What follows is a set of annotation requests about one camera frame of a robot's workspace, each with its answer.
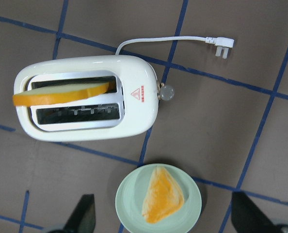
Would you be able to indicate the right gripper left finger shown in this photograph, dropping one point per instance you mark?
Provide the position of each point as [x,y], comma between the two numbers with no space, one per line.
[82,219]

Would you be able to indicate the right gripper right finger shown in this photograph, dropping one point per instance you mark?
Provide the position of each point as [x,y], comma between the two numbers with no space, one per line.
[246,217]

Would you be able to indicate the white toaster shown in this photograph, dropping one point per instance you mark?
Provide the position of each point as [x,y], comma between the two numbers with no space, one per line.
[130,109]

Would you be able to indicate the bread slice in toaster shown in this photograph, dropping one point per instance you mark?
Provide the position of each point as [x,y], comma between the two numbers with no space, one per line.
[61,93]

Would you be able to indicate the light green plate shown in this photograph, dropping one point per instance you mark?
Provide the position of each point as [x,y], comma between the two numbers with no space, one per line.
[132,191]

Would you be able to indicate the triangular bread on plate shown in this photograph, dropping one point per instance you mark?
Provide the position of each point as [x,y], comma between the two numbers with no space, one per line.
[164,196]

